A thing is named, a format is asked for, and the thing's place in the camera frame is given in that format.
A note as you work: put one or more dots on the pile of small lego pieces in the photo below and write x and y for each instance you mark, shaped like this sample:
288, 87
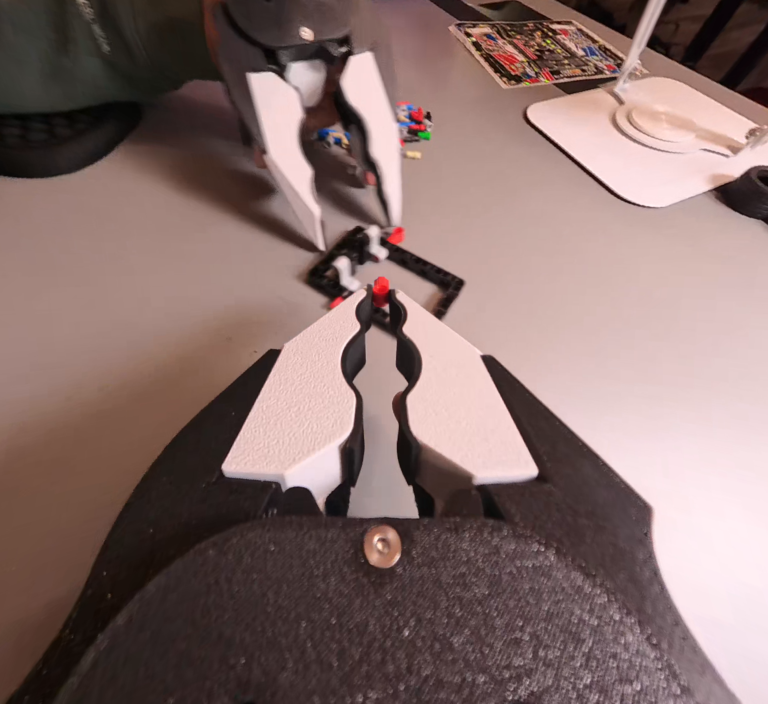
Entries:
414, 122

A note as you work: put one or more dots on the person's right hand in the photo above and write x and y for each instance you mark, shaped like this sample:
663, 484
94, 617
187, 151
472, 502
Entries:
396, 404

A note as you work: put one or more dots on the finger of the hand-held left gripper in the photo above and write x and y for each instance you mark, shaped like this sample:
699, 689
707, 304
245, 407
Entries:
378, 116
288, 140

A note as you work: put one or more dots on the black rubber lego tire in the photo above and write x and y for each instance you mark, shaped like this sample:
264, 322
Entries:
747, 194

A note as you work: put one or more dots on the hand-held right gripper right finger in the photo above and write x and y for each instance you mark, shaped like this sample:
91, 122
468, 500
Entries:
468, 416

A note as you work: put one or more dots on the white book stand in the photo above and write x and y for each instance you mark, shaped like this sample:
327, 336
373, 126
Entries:
588, 134

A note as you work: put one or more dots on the person's left hand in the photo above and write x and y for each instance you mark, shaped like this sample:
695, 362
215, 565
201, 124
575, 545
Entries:
327, 113

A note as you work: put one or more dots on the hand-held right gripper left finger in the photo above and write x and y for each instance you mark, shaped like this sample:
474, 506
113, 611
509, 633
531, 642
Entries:
294, 410

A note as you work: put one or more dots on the person's left forearm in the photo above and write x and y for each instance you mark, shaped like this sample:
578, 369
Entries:
90, 26

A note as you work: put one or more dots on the colourful sticker sheet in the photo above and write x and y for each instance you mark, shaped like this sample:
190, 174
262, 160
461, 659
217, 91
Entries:
540, 53

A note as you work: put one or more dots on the small red lego piece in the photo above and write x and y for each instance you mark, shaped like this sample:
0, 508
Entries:
381, 289

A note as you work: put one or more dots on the black lego frame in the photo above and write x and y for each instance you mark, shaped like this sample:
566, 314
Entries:
432, 278

